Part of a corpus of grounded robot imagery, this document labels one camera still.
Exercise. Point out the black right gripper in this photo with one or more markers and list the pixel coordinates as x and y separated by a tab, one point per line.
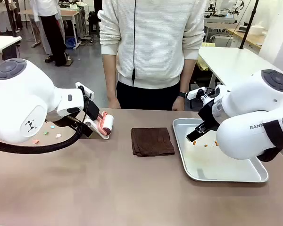
208	115

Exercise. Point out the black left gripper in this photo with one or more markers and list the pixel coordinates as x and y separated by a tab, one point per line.
91	107

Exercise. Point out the brown cloth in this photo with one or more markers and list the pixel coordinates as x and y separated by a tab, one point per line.
152	141

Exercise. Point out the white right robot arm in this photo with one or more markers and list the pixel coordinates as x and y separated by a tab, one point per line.
247	110

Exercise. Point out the person's left forearm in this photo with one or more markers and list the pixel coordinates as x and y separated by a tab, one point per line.
188	77

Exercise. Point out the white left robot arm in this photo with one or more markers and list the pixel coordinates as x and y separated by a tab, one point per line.
19	103

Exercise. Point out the person's right forearm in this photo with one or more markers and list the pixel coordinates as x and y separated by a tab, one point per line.
110	75

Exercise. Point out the person's right hand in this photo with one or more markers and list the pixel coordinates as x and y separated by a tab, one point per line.
114	103

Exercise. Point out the person's left hand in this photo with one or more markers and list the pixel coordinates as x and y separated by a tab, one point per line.
178	104

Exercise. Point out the silver metal tray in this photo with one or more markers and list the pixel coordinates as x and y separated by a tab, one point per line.
217	167

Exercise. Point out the black wrist watch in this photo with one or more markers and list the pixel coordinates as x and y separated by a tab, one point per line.
182	94

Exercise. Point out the green paper scrap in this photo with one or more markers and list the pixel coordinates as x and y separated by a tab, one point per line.
52	127
45	133

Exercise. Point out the person's black trousers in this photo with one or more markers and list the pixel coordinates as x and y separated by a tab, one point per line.
151	96

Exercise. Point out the orange pink paper scrap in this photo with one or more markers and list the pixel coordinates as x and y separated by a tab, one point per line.
35	141

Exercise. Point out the yellow cloth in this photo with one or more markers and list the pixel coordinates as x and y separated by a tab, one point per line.
204	63

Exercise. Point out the blue plastic bag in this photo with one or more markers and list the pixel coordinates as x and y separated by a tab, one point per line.
70	43

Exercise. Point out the large white table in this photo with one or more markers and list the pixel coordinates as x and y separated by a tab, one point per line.
235	63

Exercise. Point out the person's white sweater torso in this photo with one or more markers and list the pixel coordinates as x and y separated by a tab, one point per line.
155	42

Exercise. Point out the bystander in white coat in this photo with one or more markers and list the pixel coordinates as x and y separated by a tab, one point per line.
50	28

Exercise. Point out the wooden top workbench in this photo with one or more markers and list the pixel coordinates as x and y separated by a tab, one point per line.
68	16

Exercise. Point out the wooden desk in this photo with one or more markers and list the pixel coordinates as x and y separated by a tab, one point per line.
247	37

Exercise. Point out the small white table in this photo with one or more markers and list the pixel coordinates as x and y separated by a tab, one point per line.
2	43

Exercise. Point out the black slanted stand pole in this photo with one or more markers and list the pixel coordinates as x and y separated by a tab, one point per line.
248	23

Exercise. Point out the left arm wrist camera box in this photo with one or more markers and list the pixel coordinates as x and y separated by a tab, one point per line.
83	88

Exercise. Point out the arm wrist camera box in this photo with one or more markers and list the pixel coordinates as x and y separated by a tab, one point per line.
194	93
83	88

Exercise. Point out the right arm wrist camera box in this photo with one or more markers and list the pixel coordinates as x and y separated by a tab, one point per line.
194	93

